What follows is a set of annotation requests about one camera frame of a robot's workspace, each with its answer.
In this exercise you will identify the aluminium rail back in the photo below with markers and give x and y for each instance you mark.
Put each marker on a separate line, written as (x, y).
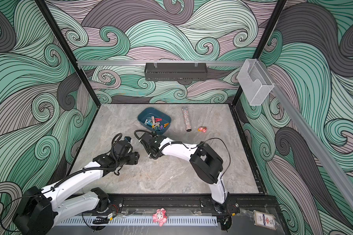
(144, 62)

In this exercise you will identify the black wall tray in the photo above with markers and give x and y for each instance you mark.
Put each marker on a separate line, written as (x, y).
(175, 72)

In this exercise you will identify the aluminium rail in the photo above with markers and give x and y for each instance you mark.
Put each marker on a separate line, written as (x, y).
(144, 62)
(336, 173)

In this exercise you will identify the clear plastic wall holder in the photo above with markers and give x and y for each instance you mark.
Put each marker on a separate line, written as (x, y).
(255, 81)

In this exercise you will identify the badge card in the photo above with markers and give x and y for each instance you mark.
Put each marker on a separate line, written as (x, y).
(264, 220)

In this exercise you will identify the black corner frame post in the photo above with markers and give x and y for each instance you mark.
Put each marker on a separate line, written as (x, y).
(60, 38)
(264, 40)

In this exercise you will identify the pink strawberry bear toy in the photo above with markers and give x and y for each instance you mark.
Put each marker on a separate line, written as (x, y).
(202, 129)

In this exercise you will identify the teal storage box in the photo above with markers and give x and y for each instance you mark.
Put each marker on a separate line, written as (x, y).
(147, 114)

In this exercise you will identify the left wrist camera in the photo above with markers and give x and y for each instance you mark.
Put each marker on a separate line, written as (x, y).
(122, 148)

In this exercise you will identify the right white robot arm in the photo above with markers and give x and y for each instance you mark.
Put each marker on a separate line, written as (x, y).
(207, 164)

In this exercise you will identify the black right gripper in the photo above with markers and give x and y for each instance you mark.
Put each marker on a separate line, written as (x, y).
(151, 154)

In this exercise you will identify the pink pig plush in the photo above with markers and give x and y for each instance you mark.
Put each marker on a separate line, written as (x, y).
(160, 217)

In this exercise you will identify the black corner frame post left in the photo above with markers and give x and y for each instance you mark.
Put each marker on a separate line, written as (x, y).
(60, 38)

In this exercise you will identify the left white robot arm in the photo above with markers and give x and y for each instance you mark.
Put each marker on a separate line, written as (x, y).
(41, 209)

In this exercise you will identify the white slotted cable duct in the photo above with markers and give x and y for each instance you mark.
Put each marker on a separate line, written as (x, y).
(136, 220)

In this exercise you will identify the rhinestone silver microphone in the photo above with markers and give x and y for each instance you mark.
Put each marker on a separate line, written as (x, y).
(186, 119)

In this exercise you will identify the black corner frame post right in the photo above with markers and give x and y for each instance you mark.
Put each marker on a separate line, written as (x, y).
(264, 40)

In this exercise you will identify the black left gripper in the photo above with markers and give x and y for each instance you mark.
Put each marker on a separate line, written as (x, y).
(134, 158)

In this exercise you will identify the aluminium rail right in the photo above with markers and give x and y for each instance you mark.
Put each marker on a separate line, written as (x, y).
(336, 173)

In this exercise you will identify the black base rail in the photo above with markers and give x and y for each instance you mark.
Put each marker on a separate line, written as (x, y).
(202, 202)

